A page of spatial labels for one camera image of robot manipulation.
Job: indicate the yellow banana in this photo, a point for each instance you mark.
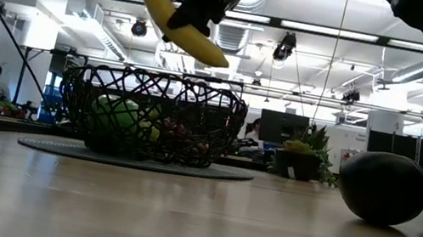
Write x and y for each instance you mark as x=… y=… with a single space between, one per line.
x=158 y=2

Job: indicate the green round fruit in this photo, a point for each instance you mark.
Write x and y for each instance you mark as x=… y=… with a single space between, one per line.
x=115 y=113

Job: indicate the red grape bunch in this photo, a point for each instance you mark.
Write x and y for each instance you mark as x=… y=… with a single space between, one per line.
x=184 y=137

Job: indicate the dark avocado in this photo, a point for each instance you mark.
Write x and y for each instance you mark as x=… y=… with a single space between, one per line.
x=382 y=190

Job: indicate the person behind monitor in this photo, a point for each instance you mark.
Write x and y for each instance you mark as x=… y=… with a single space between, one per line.
x=254 y=132

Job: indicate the blue cabinet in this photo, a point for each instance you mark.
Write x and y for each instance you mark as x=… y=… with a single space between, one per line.
x=51 y=102

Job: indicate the black computer monitor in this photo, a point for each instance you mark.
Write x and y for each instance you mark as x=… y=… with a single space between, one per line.
x=283 y=128

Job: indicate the round grey placemat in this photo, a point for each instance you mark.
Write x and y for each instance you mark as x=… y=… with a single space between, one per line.
x=228 y=175

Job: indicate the potted green plant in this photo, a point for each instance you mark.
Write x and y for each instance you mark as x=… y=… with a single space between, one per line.
x=301 y=159

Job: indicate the white shelf with red bins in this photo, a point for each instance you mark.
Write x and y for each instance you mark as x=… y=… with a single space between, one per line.
x=346 y=156

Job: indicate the black partition panels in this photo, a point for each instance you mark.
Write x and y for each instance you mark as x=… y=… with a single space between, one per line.
x=405 y=146

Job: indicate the silver ceiling air duct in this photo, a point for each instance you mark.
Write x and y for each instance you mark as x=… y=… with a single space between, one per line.
x=231 y=38

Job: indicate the black overhead rail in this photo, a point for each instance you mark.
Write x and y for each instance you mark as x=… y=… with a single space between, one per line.
x=317 y=29

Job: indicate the black frame post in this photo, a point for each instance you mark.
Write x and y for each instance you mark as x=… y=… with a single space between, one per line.
x=22 y=78

